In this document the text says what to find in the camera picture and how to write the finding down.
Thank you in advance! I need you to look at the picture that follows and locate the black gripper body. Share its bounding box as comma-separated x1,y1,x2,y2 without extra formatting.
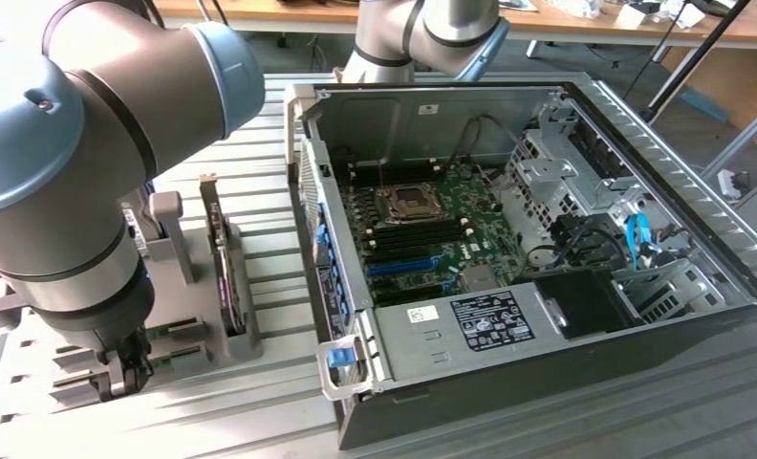
31,303,158,370

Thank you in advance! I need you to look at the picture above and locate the green RAM stick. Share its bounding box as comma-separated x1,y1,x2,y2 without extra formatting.
147,351,202,372

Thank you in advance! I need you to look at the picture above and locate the black RAM slot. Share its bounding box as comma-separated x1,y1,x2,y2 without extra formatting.
347,161,445,186
363,216,477,255

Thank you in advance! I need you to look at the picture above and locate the grey parts rack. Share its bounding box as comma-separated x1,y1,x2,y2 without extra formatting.
46,189,266,404

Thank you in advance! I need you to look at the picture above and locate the graphics card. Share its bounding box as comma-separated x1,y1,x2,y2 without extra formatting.
195,173,253,337

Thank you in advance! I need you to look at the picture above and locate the black expansion slot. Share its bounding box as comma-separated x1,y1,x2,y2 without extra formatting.
370,281,451,308

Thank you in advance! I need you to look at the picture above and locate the blue expansion slot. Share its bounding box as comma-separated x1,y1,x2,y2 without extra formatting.
365,256,438,277

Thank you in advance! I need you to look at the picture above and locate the grey power supply unit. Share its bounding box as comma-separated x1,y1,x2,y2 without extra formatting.
355,280,570,389

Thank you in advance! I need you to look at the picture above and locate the CPU socket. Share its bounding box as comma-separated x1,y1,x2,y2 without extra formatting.
373,183,449,225

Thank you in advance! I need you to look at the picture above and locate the black open PC case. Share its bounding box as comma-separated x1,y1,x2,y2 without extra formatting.
283,79,757,451

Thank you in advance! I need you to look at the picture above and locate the green motherboard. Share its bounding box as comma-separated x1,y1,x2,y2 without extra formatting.
341,159,527,308

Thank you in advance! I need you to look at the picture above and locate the silver disk bay cage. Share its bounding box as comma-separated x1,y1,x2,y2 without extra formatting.
502,127,611,241

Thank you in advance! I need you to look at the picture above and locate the white power strip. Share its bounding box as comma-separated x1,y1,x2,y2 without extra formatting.
713,168,750,200

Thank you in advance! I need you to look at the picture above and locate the white small box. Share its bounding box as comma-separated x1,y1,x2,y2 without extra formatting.
611,6,649,28

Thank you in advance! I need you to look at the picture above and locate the black stand pole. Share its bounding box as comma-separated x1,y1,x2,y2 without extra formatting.
637,0,757,121

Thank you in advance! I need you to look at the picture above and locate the grey case latch handle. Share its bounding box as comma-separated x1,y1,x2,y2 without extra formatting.
313,333,378,401

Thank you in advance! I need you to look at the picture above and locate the black looped wire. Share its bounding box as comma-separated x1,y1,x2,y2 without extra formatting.
451,114,521,169

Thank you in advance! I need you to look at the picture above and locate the black wire bundle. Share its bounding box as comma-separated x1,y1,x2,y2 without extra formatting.
522,213,629,280

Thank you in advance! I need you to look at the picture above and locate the blue wire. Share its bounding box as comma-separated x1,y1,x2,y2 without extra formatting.
625,211,662,274

